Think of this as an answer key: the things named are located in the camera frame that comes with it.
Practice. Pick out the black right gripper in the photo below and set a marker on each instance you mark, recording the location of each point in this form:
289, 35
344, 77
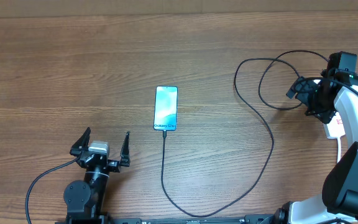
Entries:
325, 114

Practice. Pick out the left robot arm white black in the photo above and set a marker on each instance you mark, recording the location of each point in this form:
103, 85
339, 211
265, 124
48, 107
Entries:
85, 198

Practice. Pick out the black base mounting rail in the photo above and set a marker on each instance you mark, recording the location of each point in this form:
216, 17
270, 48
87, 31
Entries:
247, 219

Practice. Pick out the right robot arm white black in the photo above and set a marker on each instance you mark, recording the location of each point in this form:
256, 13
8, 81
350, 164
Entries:
338, 201

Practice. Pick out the white power strip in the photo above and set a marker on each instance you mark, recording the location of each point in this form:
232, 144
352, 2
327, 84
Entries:
334, 129

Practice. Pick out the blue screen Galaxy smartphone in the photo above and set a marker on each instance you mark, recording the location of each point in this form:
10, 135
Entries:
165, 112

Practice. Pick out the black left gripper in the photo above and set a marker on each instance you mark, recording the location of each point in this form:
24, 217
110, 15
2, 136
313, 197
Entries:
114, 165

